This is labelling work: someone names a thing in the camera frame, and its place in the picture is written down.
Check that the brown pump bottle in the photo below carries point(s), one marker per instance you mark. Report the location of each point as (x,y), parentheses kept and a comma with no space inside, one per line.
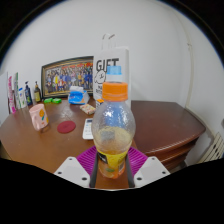
(37,95)

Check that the orange-capped juice bottle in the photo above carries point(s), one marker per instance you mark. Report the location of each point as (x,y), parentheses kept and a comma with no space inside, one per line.
(113,126)

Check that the framed group picture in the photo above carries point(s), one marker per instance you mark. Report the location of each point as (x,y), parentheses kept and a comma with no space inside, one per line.
(68,78)

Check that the small snack packet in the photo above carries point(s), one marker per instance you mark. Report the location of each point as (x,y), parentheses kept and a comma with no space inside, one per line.
(87,109)

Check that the blue tissue pack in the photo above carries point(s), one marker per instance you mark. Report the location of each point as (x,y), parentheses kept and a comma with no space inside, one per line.
(78,96)

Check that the white remote control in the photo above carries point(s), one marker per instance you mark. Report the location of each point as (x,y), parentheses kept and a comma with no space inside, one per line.
(88,130)

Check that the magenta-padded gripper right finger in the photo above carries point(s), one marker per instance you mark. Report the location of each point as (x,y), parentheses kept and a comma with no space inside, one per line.
(150,170)

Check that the blue detergent bottle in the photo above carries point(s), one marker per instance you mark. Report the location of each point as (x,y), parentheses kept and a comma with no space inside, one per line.
(114,73)

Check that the puzzle cube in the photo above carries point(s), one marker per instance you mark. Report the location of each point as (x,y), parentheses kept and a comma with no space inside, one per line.
(99,102)

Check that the dark blue pump bottle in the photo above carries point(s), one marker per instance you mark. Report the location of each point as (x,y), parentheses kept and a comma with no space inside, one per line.
(28,96)

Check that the white paper gift bag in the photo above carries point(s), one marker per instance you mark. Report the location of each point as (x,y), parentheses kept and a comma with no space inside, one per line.
(110,55)

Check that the pink mug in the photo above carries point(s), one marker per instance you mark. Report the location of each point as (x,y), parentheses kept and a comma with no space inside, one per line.
(38,117)

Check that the pink and white box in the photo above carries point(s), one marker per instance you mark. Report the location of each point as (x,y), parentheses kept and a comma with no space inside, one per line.
(11,96)

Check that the flat round red coaster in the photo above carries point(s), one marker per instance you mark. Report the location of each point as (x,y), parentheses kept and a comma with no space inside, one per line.
(66,127)

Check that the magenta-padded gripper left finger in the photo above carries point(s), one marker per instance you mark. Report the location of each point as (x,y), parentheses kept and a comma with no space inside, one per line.
(73,170)

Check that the white radiator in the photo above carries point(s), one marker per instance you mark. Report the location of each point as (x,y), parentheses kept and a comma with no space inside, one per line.
(215,149)

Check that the green packet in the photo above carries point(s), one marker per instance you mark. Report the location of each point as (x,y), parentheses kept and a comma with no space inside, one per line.
(48,100)
(57,100)

